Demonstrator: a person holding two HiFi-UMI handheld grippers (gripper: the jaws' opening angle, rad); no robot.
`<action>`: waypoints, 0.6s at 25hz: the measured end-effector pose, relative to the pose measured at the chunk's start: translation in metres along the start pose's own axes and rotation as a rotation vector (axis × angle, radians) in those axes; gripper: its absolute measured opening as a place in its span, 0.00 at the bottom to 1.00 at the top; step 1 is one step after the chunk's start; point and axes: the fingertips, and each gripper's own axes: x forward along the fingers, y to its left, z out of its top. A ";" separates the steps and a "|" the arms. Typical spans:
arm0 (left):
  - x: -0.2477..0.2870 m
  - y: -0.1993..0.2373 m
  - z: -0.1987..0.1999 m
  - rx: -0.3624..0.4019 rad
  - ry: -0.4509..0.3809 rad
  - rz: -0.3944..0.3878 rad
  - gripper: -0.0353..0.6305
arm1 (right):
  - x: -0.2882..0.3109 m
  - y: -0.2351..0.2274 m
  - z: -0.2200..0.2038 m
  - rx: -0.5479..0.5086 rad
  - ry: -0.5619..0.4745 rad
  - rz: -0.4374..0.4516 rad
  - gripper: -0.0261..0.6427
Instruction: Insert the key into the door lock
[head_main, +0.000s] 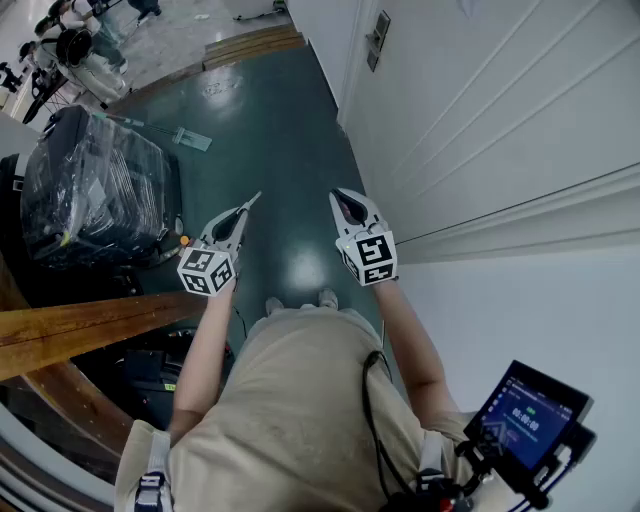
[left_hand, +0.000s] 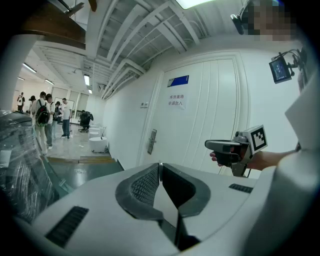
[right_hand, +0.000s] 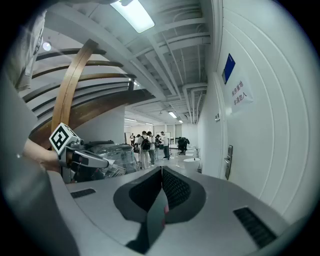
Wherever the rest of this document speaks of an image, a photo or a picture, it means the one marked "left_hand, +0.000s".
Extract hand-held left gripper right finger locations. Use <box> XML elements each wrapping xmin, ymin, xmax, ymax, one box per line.
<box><xmin>161</xmin><ymin>162</ymin><xmax>261</xmax><ymax>251</ymax></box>

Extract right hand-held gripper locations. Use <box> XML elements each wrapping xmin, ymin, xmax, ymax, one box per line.
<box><xmin>204</xmin><ymin>124</ymin><xmax>269</xmax><ymax>178</ymax></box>

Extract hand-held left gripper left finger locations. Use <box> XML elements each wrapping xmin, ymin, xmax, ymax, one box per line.
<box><xmin>32</xmin><ymin>162</ymin><xmax>181</xmax><ymax>256</ymax></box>

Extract white door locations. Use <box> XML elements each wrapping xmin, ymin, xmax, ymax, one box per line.
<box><xmin>147</xmin><ymin>57</ymin><xmax>239</xmax><ymax>176</ymax></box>

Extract person's right forearm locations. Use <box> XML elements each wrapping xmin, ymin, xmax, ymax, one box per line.
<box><xmin>247</xmin><ymin>149</ymin><xmax>301</xmax><ymax>172</ymax></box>

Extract silver door lock with lever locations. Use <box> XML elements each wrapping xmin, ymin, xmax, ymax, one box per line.
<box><xmin>146</xmin><ymin>128</ymin><xmax>158</xmax><ymax>155</ymax></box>

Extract person's right hand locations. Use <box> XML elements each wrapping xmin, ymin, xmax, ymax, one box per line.
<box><xmin>209</xmin><ymin>151</ymin><xmax>225</xmax><ymax>168</ymax></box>

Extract white paper sign red print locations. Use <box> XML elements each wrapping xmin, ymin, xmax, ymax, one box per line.
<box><xmin>166</xmin><ymin>93</ymin><xmax>187</xmax><ymax>111</ymax></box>

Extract wooden step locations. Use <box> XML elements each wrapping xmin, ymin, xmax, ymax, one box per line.
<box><xmin>46</xmin><ymin>155</ymin><xmax>118</xmax><ymax>165</ymax></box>

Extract person's short-sleeved shirt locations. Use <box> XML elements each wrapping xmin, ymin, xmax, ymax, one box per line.
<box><xmin>284</xmin><ymin>72</ymin><xmax>320</xmax><ymax>151</ymax></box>

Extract small black monitor screen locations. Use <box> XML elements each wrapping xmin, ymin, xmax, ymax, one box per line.
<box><xmin>268</xmin><ymin>56</ymin><xmax>293</xmax><ymax>85</ymax></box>

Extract plastic-wrapped black chair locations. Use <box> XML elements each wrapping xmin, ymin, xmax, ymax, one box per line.
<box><xmin>0</xmin><ymin>109</ymin><xmax>66</xmax><ymax>223</ymax></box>

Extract black office chair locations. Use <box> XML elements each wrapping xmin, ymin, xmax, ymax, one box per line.
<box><xmin>77</xmin><ymin>109</ymin><xmax>94</xmax><ymax>133</ymax></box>

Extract bundle of white ceiling pipes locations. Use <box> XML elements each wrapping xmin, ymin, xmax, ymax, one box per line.
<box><xmin>99</xmin><ymin>58</ymin><xmax>147</xmax><ymax>101</ymax></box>

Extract whiteboard on stand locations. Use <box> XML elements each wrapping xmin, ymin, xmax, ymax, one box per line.
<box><xmin>54</xmin><ymin>96</ymin><xmax>76</xmax><ymax>120</ymax></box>

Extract person's head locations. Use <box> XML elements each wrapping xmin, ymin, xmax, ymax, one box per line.
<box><xmin>247</xmin><ymin>0</ymin><xmax>300</xmax><ymax>42</ymax></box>

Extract large ceiling panel light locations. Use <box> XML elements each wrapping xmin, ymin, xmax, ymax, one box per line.
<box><xmin>174</xmin><ymin>0</ymin><xmax>222</xmax><ymax>10</ymax></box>

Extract brown wooden counter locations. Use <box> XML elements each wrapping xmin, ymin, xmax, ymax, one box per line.
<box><xmin>21</xmin><ymin>0</ymin><xmax>87</xmax><ymax>50</ymax></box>

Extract black head-worn camera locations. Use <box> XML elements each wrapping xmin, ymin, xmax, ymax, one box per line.
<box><xmin>229</xmin><ymin>6</ymin><xmax>251</xmax><ymax>36</ymax></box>

